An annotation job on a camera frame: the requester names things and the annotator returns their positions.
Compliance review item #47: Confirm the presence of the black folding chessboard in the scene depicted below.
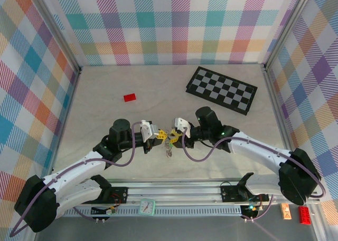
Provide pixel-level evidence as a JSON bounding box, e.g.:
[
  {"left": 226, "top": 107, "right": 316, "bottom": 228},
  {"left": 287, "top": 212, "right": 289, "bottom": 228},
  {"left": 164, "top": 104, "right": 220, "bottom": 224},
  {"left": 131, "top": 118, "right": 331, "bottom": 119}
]
[{"left": 185, "top": 66, "right": 258, "bottom": 117}]

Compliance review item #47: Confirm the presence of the small mint green clock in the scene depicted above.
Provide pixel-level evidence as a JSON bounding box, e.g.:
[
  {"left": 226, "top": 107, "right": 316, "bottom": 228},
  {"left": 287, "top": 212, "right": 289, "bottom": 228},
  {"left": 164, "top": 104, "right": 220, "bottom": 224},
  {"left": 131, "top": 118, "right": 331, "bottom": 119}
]
[{"left": 138, "top": 198, "right": 156, "bottom": 216}]

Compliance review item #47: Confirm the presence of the small circuit board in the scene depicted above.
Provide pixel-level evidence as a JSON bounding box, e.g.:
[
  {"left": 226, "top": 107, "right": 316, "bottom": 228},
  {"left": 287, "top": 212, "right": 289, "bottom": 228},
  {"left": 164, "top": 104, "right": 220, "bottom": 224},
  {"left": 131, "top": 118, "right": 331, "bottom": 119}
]
[
  {"left": 90, "top": 204, "right": 118, "bottom": 216},
  {"left": 241, "top": 203, "right": 265, "bottom": 216}
]

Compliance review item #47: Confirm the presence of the small wooden block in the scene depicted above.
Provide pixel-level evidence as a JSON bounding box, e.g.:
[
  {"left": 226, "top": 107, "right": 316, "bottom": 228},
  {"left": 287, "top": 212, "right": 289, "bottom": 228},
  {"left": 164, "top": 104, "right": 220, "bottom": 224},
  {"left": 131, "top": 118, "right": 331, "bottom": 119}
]
[{"left": 280, "top": 203, "right": 292, "bottom": 221}]

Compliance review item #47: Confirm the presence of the red studded toy brick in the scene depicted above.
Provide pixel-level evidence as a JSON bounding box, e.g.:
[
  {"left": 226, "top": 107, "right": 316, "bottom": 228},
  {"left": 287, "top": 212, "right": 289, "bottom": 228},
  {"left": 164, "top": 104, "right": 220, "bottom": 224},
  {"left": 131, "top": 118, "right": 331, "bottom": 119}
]
[{"left": 298, "top": 206, "right": 313, "bottom": 226}]

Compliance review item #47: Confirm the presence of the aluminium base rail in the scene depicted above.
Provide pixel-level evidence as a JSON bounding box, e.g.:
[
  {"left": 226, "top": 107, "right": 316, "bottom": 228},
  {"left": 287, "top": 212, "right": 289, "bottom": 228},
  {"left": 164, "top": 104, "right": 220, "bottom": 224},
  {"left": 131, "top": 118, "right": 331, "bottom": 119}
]
[{"left": 62, "top": 181, "right": 319, "bottom": 209}]

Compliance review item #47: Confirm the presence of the thin black wire loop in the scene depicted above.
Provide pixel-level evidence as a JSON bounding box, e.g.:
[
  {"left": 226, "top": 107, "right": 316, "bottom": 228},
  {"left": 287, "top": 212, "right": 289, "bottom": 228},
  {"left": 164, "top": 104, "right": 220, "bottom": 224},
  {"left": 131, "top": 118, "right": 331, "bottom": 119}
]
[{"left": 220, "top": 181, "right": 240, "bottom": 193}]

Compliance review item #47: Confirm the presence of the aluminium side rail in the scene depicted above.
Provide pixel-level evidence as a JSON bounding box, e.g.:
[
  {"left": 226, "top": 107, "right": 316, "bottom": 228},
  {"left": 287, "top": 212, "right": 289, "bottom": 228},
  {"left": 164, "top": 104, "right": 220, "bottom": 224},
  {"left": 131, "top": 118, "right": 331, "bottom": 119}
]
[{"left": 261, "top": 65, "right": 330, "bottom": 241}]

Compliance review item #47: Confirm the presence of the slotted grey cable duct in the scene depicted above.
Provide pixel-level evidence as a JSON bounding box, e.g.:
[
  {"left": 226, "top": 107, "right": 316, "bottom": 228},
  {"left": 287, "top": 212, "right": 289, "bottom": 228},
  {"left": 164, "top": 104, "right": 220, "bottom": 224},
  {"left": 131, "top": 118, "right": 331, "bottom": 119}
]
[{"left": 63, "top": 208, "right": 242, "bottom": 217}]

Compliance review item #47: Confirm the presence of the short purple cable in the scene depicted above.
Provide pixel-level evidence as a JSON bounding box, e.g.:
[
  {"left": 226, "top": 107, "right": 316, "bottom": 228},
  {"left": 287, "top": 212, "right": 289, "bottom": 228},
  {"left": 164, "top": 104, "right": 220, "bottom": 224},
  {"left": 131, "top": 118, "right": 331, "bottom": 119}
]
[
  {"left": 70, "top": 202, "right": 112, "bottom": 224},
  {"left": 241, "top": 196, "right": 273, "bottom": 222}
]

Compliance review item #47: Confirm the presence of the aluminium frame post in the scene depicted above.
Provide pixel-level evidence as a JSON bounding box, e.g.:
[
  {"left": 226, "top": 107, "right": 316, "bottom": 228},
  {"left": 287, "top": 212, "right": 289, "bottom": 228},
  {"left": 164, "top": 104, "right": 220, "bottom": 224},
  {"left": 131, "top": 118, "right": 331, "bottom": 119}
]
[
  {"left": 263, "top": 0, "right": 315, "bottom": 72},
  {"left": 33, "top": 0, "right": 82, "bottom": 74}
]

